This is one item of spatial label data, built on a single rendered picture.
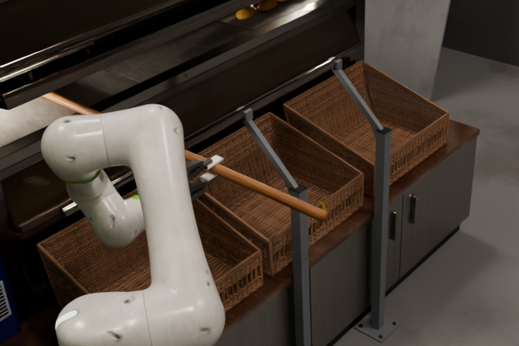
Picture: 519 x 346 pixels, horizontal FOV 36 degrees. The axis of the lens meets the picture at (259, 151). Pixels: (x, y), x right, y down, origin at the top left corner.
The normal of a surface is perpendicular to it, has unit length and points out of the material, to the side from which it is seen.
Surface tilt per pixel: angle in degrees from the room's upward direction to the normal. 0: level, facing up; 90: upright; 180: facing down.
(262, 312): 90
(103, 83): 0
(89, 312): 4
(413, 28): 76
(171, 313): 34
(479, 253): 0
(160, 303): 20
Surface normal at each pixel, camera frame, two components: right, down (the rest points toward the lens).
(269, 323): 0.74, 0.31
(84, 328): -0.07, -0.64
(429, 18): -0.66, 0.19
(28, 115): -0.05, -0.86
